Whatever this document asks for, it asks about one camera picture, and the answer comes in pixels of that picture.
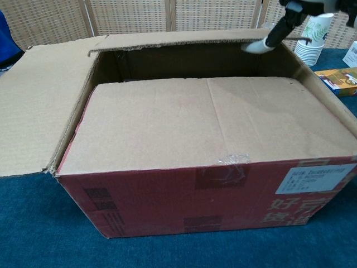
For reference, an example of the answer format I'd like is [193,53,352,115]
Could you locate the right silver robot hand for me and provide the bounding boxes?
[241,0,357,54]

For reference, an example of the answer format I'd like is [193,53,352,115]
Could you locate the red cardboard box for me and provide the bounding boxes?
[0,27,357,247]

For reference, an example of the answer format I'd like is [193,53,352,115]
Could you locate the yellow blue small carton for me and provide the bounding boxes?
[313,66,357,98]

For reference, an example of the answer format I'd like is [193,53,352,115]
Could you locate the stack of paper cups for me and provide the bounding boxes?
[294,12,334,67]

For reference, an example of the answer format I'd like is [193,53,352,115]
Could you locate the white cardboard box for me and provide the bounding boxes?
[342,40,357,68]

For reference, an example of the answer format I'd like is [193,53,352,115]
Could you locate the woven rattan folding screen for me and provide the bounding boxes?
[0,0,357,52]

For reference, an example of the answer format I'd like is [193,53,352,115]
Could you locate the blue towel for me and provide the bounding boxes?
[0,9,25,70]

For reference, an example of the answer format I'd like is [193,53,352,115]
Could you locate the blue table cover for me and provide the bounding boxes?
[0,49,357,268]

